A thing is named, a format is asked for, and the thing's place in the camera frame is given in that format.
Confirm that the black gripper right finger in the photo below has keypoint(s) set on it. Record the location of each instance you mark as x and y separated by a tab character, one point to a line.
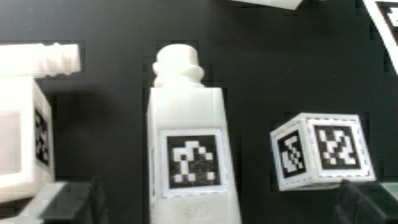
367	203

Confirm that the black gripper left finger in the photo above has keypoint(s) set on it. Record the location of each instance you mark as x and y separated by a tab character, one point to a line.
68	204

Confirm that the white chair leg with peg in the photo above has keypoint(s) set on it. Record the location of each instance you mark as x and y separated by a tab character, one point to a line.
193	189

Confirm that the white chair seat part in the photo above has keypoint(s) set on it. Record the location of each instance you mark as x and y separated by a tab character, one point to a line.
29	62

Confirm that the white tagged cube nut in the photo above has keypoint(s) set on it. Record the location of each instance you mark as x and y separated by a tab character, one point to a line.
321	152

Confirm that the white leg with tag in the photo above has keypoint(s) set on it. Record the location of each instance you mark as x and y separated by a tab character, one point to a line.
287	4

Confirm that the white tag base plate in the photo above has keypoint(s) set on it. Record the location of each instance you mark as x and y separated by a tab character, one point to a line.
383	11

